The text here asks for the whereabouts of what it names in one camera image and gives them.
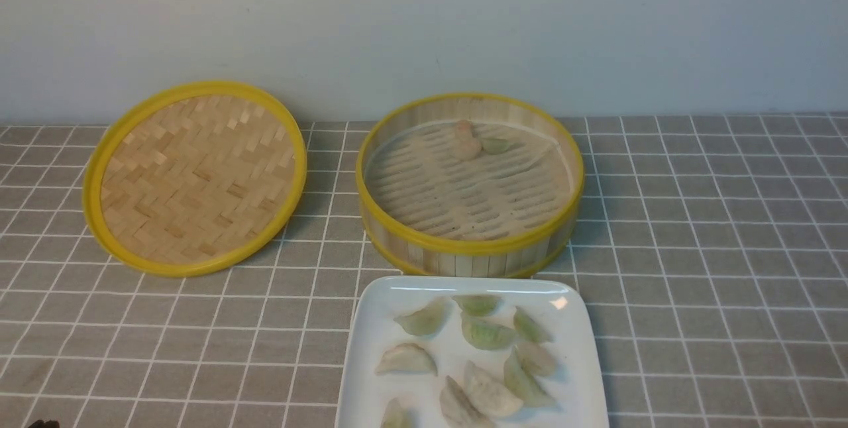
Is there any green dumpling plate top left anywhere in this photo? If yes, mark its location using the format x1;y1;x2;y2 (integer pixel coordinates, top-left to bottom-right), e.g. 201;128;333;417
393;296;449;337

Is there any pale dumpling plate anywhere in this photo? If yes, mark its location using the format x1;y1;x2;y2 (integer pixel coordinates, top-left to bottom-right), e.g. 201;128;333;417
374;343;437;376
515;341;558;377

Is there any yellow rimmed bamboo steamer basket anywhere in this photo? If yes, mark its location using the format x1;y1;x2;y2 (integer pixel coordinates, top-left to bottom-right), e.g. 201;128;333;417
356;93;586;278

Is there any green dumpling plate top right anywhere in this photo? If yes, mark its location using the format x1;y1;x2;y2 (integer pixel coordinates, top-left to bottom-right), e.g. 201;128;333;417
513;307;553;344

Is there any white dumpling plate bottom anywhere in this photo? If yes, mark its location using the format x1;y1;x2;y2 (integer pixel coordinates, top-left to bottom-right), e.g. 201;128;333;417
439;376;496;427

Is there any yellow rimmed bamboo steamer lid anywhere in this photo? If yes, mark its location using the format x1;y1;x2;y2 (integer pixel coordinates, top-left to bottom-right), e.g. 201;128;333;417
82;81;308;279

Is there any white square plate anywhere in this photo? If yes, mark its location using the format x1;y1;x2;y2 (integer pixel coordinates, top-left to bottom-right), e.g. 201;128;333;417
335;276;611;427

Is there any white dumpling plate lower centre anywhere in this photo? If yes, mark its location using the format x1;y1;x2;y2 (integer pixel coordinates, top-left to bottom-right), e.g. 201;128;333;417
464;361;524;419

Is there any white dumpling plate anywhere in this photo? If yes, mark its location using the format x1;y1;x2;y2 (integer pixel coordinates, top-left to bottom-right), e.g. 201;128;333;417
464;361;524;419
439;376;496;427

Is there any green dumpling plate lower right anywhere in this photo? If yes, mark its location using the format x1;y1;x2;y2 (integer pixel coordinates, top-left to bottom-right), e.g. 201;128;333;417
503;347;557;409

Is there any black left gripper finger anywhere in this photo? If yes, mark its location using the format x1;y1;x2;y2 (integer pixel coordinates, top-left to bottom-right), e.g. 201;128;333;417
27;420;60;428

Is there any pale dumpling plate right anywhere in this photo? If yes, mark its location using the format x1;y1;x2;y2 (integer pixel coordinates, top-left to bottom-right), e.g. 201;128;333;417
515;341;558;377

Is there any green dumpling plate bottom left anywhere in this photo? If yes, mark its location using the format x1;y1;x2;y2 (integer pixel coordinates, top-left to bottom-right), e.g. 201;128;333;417
380;398;414;428

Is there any green dumpling plate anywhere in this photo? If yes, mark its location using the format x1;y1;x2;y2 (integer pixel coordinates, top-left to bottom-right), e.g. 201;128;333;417
380;398;414;428
393;296;449;337
460;311;517;350
503;347;557;409
452;294;501;317
513;307;553;344

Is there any green dumpling in steamer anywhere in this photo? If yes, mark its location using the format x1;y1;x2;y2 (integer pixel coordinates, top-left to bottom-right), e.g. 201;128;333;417
480;138;511;154

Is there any grey checked tablecloth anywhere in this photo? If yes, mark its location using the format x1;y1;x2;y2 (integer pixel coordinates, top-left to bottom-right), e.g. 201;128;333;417
1;114;847;427

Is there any pale dumpling plate left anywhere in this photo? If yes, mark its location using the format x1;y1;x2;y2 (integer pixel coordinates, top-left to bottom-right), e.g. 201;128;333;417
374;343;437;376

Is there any green dumpling plate top centre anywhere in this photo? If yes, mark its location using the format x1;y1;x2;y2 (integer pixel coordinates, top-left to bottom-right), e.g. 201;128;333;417
452;294;501;317

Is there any pink dumpling in steamer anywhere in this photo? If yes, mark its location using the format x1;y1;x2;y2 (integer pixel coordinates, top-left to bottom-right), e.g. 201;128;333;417
453;119;482;160

